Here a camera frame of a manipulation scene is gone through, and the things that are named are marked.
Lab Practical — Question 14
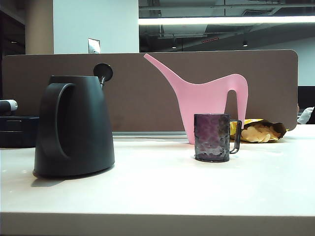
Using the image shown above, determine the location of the long ceiling light strip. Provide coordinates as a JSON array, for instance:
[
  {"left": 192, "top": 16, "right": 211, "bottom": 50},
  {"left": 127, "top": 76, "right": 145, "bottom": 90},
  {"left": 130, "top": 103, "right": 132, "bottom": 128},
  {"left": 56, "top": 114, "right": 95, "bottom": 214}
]
[{"left": 138, "top": 16, "right": 315, "bottom": 26}]

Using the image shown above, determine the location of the beige round column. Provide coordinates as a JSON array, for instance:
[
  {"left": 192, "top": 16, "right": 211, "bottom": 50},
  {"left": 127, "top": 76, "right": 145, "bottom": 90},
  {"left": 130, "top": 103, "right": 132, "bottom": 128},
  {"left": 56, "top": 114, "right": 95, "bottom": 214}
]
[{"left": 25, "top": 0, "right": 55, "bottom": 55}]

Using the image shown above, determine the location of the black storage box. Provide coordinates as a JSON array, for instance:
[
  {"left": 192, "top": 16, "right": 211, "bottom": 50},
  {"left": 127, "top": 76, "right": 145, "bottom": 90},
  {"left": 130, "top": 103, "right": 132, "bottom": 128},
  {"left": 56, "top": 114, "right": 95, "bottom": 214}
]
[{"left": 0, "top": 116, "right": 40, "bottom": 148}]

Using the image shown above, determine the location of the person in white shirt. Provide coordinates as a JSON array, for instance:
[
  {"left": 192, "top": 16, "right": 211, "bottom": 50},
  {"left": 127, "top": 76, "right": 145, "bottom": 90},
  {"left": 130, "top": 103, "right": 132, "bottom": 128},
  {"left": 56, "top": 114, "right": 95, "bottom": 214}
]
[{"left": 297, "top": 105, "right": 315, "bottom": 125}]

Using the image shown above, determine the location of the pink plastic watering can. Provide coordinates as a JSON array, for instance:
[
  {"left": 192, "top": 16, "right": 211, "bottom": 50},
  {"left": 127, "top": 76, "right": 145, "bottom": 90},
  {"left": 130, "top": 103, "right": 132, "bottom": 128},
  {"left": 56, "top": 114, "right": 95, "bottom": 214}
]
[{"left": 143, "top": 53, "right": 249, "bottom": 145}]

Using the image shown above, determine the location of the silver wall switch plate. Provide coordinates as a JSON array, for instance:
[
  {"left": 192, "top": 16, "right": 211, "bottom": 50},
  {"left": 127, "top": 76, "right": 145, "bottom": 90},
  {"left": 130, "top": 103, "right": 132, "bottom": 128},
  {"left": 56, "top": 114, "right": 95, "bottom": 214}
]
[{"left": 88, "top": 37, "right": 101, "bottom": 54}]

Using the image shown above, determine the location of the purple textured glass cup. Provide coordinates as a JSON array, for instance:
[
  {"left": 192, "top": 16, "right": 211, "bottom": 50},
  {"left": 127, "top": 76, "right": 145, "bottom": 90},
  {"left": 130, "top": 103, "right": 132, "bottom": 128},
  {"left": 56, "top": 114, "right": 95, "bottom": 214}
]
[{"left": 193, "top": 113, "right": 243, "bottom": 163}]

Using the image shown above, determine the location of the aluminium divider base rail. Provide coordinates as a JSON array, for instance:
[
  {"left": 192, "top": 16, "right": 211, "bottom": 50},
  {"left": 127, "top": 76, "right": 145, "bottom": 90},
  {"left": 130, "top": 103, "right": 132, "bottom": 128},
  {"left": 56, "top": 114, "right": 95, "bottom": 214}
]
[{"left": 112, "top": 131, "right": 189, "bottom": 141}]

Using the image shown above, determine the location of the brown desk divider panel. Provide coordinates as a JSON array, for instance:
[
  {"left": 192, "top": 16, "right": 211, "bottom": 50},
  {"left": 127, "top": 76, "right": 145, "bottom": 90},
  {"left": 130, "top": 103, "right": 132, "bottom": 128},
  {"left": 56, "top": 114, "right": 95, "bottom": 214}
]
[{"left": 1, "top": 50, "right": 299, "bottom": 133}]

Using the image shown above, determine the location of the black and white cylinder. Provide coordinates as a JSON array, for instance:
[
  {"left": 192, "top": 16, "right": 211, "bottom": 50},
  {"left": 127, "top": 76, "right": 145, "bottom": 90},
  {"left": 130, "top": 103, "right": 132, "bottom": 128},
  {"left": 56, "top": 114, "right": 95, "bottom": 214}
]
[{"left": 0, "top": 99, "right": 18, "bottom": 115}]

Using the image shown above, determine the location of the yellow potato chip bag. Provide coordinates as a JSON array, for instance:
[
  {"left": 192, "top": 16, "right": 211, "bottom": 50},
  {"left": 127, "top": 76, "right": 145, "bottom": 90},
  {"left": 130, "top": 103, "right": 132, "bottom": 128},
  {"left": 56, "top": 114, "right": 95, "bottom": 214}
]
[{"left": 230, "top": 118, "right": 287, "bottom": 144}]

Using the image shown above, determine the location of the black plastic electric kettle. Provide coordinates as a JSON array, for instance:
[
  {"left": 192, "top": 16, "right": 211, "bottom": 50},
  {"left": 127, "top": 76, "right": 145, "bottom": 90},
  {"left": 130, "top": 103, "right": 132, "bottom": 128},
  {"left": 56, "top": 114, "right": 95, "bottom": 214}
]
[{"left": 32, "top": 63, "right": 116, "bottom": 179}]

